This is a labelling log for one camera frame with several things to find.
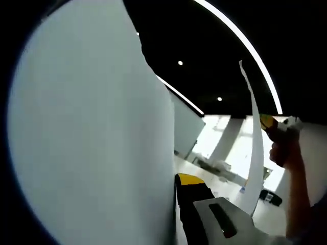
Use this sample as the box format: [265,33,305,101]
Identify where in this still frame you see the ceiling spotlights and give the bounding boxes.
[135,32,223,102]

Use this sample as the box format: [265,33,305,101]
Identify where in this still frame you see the long ceiling light strip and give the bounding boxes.
[155,75,205,116]
[194,0,283,115]

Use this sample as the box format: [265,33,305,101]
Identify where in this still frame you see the white printing paper sheet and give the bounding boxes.
[7,0,177,245]
[239,60,265,218]

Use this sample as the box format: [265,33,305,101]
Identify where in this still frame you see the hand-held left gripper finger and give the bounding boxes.
[173,173,291,245]

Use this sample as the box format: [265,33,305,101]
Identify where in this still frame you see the large whiteboard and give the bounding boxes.
[170,93,206,160]

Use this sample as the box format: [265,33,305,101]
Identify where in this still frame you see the large bright window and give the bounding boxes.
[204,116,232,160]
[224,116,286,191]

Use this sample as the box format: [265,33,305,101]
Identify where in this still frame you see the person's right hand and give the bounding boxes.
[269,130,306,169]

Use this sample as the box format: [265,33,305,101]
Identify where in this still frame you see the window side desk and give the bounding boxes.
[193,155,247,182]

